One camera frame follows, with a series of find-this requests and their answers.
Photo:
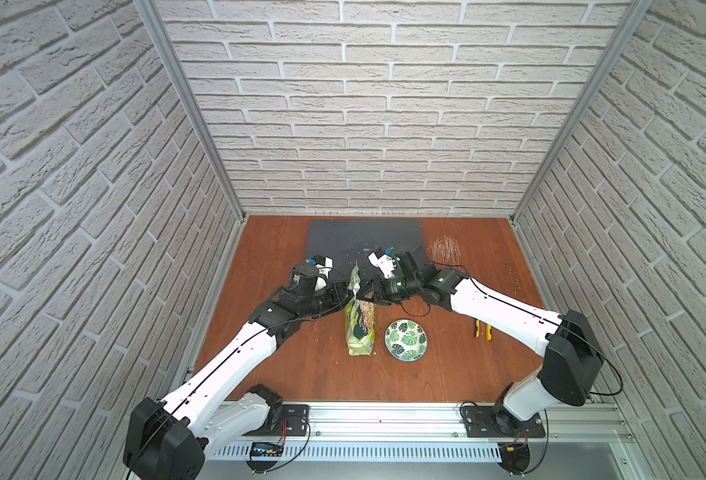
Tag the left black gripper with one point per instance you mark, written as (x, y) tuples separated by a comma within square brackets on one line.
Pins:
[(335, 287)]

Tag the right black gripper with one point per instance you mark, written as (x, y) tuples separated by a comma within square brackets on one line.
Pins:
[(374, 284)]

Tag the green oats bag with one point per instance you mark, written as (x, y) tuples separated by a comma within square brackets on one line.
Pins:
[(360, 320)]

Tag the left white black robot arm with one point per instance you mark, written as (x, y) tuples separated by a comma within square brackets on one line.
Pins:
[(174, 437)]

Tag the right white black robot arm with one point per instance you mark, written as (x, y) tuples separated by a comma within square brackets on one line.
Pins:
[(571, 358)]

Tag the green leaf pattern bowl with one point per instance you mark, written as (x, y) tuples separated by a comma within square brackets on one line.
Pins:
[(406, 340)]

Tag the yellow black pliers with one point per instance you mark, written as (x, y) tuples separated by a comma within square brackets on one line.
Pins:
[(482, 330)]

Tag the left small circuit board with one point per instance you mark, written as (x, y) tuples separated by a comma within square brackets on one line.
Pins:
[(266, 450)]

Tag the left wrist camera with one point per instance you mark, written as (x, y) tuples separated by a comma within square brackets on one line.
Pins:
[(310, 277)]

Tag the grey network switch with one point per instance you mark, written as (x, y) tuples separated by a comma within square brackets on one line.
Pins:
[(349, 242)]

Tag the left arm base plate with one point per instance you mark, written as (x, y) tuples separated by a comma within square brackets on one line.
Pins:
[(291, 421)]

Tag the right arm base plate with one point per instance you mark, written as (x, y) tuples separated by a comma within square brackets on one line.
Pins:
[(492, 422)]

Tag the aluminium frame rail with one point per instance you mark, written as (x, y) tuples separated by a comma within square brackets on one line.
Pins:
[(425, 432)]

